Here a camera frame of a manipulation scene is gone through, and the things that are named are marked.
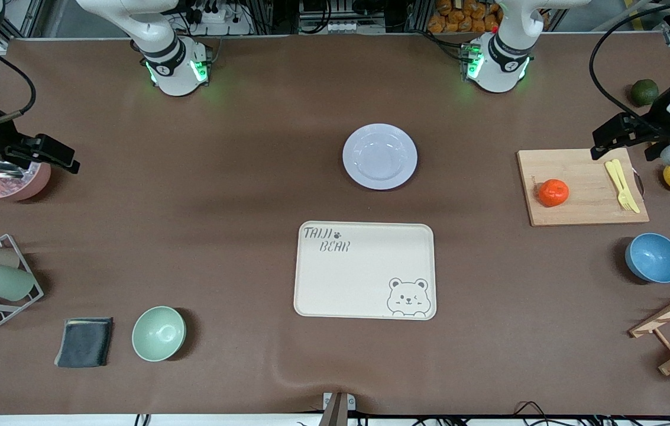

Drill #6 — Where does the dark green lime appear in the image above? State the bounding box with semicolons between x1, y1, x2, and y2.
631;79;659;107

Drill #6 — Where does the dark grey folded cloth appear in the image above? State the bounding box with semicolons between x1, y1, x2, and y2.
54;317;114;369

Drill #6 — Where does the cream tray with bear print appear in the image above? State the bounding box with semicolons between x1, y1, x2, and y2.
293;221;437;321

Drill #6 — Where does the blue bowl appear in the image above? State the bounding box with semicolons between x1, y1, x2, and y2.
625;233;670;284

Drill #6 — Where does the orange fruit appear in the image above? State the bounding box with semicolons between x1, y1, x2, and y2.
538;179;570;208

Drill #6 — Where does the white power strip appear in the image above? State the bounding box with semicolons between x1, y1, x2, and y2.
299;18;386;34
193;0;254;35

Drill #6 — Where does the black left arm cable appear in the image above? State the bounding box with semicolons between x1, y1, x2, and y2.
589;3;670;131

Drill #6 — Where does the white round plate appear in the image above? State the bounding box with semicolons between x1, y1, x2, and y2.
342;123;418;191

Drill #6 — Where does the pink bowl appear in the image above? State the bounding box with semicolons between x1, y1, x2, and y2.
0;160;51;201

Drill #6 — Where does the yellow plastic fork and knife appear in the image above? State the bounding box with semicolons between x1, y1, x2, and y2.
613;159;641;214

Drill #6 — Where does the crate of orange fruits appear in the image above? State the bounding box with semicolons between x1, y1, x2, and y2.
428;0;501;33

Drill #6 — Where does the metal table edge bracket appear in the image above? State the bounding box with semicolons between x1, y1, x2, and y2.
322;392;357;426

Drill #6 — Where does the wooden cutting board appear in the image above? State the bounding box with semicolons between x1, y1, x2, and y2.
517;148;650;227

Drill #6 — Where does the green bowl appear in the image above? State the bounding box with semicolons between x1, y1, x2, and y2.
132;306;186;362

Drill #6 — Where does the green cup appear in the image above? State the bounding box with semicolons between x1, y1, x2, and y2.
0;262;35;301

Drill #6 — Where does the grey wire cup rack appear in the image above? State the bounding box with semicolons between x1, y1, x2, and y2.
0;234;44;327

